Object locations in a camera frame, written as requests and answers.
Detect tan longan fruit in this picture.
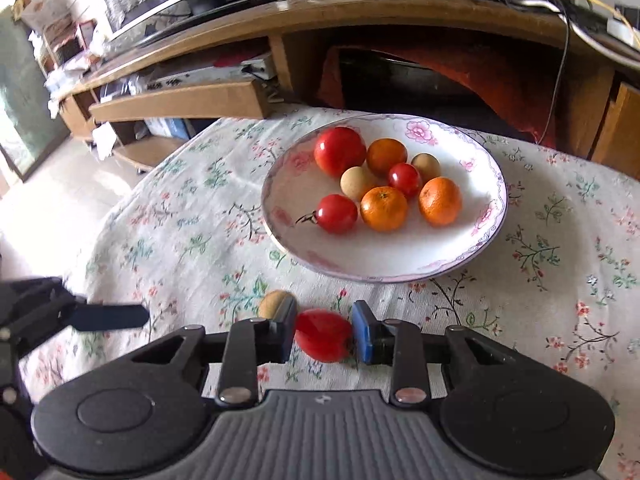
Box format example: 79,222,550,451
257,289,293,318

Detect small red tomato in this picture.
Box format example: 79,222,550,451
295,309,352,363

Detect orange mandarin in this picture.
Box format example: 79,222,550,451
418,177,462,228
360,186,409,232
367,138,408,178

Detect red tomato with stem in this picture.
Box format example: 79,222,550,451
295,194,359,234

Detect white floral plate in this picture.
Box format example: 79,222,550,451
262,114,508,283

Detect tan longan centre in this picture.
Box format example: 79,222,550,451
340,166,378,203

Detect tan longan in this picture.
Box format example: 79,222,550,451
340,166,378,203
411,153,442,183

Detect red cherry tomato centre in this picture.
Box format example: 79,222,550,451
387,162,423,200

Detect tan longan back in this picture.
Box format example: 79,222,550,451
411,153,442,183

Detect orange mandarin back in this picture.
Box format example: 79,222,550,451
367,138,408,178

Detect floral tablecloth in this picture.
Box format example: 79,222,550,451
21,105,639,479

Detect large red tomato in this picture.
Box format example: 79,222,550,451
314,126,367,178

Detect blue white box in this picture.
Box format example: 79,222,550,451
144,118,191,141

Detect silver media player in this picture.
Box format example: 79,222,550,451
100,51,276,103

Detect wooden TV stand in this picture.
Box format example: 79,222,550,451
67,0,639,177

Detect white power strip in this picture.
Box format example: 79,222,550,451
606,18,639,50

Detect thick white cable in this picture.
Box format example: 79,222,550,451
508,0,640,73

